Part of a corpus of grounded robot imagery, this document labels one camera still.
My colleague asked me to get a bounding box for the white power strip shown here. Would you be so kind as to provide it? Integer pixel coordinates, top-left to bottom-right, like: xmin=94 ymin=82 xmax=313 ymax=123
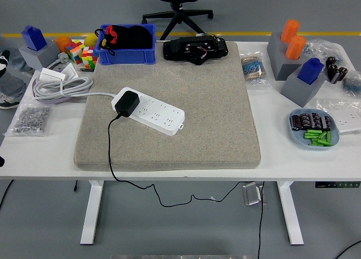
xmin=111 ymin=86 xmax=186 ymax=137

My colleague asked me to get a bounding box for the multicolour puzzle cube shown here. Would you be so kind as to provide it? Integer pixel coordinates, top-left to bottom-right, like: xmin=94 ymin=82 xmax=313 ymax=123
xmin=81 ymin=46 xmax=99 ymax=68
xmin=64 ymin=40 xmax=85 ymax=64

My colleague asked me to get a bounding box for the blue plastic bin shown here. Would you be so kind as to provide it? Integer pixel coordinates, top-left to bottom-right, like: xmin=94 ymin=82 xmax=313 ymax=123
xmin=94 ymin=23 xmax=157 ymax=65

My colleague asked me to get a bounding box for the clear bag of screws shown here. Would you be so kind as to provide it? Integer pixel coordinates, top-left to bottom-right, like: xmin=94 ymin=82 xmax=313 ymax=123
xmin=2 ymin=100 xmax=54 ymax=138

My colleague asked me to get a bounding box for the black desk control panel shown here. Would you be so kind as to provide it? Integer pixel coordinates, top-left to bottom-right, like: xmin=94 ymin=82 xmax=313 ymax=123
xmin=315 ymin=181 xmax=361 ymax=188

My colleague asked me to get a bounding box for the crumpled clear plastic bag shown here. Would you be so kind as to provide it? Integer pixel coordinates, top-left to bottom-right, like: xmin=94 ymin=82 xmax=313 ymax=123
xmin=303 ymin=38 xmax=359 ymax=82

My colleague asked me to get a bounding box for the clear socket bag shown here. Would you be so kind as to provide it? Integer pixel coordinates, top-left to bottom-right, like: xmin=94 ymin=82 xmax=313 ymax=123
xmin=315 ymin=98 xmax=361 ymax=135

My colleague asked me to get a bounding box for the white wall socket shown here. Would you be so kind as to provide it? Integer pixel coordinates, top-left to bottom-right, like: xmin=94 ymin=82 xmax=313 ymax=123
xmin=334 ymin=113 xmax=361 ymax=134

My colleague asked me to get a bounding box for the black floor cable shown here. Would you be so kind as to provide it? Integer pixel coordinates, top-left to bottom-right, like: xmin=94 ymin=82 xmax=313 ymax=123
xmin=335 ymin=239 xmax=361 ymax=259

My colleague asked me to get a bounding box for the grey two-hole block holder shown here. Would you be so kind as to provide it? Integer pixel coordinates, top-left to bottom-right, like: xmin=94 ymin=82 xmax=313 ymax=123
xmin=266 ymin=32 xmax=308 ymax=81

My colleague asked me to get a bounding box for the clear bag of resistors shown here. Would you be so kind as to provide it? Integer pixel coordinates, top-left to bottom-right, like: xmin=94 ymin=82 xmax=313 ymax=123
xmin=239 ymin=51 xmax=271 ymax=87

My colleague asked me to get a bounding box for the grey-brown mat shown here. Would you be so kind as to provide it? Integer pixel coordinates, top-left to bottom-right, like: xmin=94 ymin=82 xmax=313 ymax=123
xmin=73 ymin=41 xmax=262 ymax=172

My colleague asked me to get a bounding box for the black plug cord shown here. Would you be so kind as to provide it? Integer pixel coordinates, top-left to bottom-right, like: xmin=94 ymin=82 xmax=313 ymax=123
xmin=108 ymin=113 xmax=252 ymax=208

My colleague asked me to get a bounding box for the bag of blue resistors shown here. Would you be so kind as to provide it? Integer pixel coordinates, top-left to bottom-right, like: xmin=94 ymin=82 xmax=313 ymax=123
xmin=342 ymin=71 xmax=361 ymax=98

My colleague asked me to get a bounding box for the white flat box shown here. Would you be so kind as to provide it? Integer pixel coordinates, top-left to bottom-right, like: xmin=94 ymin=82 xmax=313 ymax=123
xmin=38 ymin=67 xmax=67 ymax=82

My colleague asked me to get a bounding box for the white table leg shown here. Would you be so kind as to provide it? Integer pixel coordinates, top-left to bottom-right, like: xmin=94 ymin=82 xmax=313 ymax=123
xmin=80 ymin=181 xmax=104 ymax=245
xmin=275 ymin=182 xmax=305 ymax=246

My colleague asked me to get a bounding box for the orange plastic cylinder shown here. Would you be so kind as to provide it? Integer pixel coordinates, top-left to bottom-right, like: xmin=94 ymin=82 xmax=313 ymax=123
xmin=280 ymin=19 xmax=301 ymax=43
xmin=285 ymin=35 xmax=307 ymax=60

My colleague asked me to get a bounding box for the black round pouch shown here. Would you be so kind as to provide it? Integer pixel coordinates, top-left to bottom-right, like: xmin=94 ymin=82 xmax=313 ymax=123
xmin=125 ymin=25 xmax=155 ymax=49

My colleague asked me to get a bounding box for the black pouch red trim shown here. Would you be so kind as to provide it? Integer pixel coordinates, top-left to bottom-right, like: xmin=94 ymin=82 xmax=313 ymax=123
xmin=94 ymin=24 xmax=129 ymax=56

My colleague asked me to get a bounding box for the grey coiled power cable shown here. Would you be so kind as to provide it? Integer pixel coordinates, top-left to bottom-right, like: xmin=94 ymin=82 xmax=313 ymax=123
xmin=33 ymin=52 xmax=116 ymax=102

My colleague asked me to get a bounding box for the orange plastic cup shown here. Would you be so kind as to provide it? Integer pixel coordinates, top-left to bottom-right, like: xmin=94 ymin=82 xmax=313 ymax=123
xmin=54 ymin=36 xmax=73 ymax=52

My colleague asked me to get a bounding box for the black hanging cable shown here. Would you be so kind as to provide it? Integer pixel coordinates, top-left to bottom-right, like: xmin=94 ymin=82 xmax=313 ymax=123
xmin=256 ymin=181 xmax=266 ymax=259

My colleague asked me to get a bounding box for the yellow ball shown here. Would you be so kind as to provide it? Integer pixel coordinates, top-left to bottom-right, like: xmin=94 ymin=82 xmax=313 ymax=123
xmin=83 ymin=34 xmax=98 ymax=47

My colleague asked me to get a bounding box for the black electronic device housing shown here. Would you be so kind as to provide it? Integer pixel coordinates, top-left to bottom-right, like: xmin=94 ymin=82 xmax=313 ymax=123
xmin=162 ymin=34 xmax=229 ymax=65

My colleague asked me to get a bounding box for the blue plastic block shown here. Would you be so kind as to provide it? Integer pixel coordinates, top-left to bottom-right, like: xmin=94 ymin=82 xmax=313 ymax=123
xmin=297 ymin=58 xmax=325 ymax=86
xmin=21 ymin=25 xmax=48 ymax=51

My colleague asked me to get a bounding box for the person's shoe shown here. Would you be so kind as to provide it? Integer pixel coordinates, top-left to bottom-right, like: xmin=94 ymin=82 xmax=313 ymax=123
xmin=0 ymin=94 xmax=21 ymax=110

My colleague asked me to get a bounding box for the pale blue plate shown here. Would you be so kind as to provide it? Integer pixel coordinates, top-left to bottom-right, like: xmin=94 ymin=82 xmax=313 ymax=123
xmin=288 ymin=108 xmax=340 ymax=152

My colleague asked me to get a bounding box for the black office chair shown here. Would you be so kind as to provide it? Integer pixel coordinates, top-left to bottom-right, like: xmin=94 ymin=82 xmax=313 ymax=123
xmin=140 ymin=0 xmax=214 ymax=41

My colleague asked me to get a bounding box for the black plug adapter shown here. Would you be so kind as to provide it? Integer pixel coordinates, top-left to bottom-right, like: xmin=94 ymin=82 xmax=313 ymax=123
xmin=114 ymin=90 xmax=141 ymax=118

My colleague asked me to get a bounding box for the white square box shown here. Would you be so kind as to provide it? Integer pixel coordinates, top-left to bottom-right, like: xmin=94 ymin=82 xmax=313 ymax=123
xmin=62 ymin=63 xmax=80 ymax=79

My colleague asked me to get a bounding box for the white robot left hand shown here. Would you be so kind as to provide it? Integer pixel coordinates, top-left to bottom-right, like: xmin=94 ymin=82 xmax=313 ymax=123
xmin=0 ymin=50 xmax=11 ymax=77

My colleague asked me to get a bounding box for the clear metal under-table bracket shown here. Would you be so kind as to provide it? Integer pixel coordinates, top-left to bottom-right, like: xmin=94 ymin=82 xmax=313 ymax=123
xmin=241 ymin=182 xmax=265 ymax=206

